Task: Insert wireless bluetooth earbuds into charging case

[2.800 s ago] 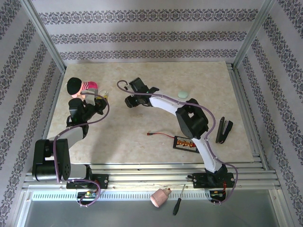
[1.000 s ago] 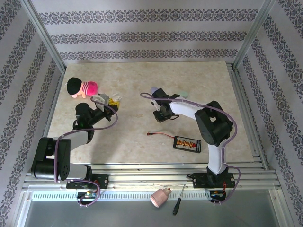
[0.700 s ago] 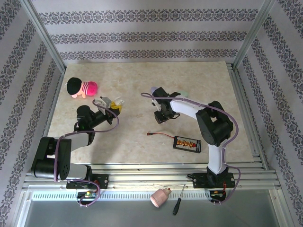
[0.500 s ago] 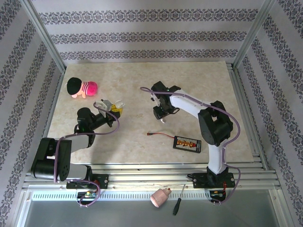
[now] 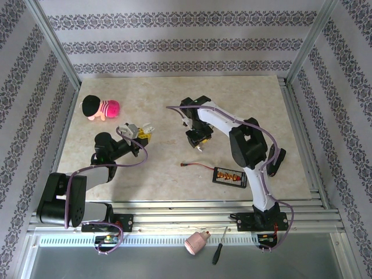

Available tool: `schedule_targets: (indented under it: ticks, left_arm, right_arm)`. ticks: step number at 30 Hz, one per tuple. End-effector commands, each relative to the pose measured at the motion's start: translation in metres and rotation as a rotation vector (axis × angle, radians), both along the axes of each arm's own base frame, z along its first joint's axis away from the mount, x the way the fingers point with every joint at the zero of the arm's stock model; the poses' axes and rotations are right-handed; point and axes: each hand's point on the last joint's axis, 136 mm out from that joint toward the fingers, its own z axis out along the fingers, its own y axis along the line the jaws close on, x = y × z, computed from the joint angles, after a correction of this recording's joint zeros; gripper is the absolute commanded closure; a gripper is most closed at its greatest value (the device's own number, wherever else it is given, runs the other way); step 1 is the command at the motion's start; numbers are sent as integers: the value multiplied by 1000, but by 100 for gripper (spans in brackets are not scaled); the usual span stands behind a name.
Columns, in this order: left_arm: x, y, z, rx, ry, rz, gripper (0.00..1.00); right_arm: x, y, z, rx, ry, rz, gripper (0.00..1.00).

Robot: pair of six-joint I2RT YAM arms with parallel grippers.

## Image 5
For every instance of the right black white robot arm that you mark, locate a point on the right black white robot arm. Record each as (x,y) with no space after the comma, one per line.
(218,116)

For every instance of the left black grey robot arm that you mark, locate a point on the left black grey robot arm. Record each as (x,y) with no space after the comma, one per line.
(87,174)

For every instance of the pink plush doll black hat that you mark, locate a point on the pink plush doll black hat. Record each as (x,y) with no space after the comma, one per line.
(109,109)

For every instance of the black orange battery pack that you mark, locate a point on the black orange battery pack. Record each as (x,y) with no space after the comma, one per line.
(229,176)

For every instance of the pink small bottle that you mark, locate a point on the pink small bottle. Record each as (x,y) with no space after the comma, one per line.
(194,242)

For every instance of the small circuit board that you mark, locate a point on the small circuit board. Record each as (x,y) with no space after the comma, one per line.
(266,239)
(107,239)

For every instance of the grey metal panel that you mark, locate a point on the grey metal panel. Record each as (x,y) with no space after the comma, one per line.
(145,264)

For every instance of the aluminium rail bed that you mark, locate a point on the aluminium rail bed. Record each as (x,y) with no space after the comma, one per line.
(189,216)

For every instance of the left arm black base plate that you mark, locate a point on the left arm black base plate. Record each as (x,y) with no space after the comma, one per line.
(126,222)

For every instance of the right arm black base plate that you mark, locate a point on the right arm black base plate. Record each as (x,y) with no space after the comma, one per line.
(245,222)

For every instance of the aluminium side rail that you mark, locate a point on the aluminium side rail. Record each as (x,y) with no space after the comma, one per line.
(292,101)

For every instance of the aluminium frame post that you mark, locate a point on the aluminium frame post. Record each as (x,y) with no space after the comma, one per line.
(311,43)
(54,43)

